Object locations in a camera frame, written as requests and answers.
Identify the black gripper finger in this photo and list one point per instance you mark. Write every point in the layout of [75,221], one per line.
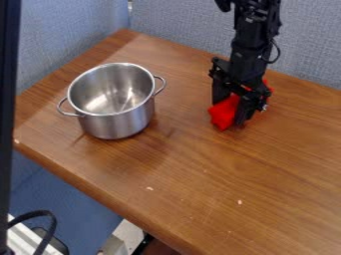
[252,103]
[220,89]

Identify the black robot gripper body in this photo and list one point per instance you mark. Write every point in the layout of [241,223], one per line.
[245,67]

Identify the red plastic block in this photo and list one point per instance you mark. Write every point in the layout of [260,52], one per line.
[223,112]

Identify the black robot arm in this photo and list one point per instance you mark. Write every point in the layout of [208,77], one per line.
[256,23]

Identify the stainless steel pot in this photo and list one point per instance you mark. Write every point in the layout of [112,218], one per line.
[112,98]

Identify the white box with black pad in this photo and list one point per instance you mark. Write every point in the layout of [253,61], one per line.
[38,240]

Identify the black table leg bracket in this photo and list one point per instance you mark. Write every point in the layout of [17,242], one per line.
[149,238]

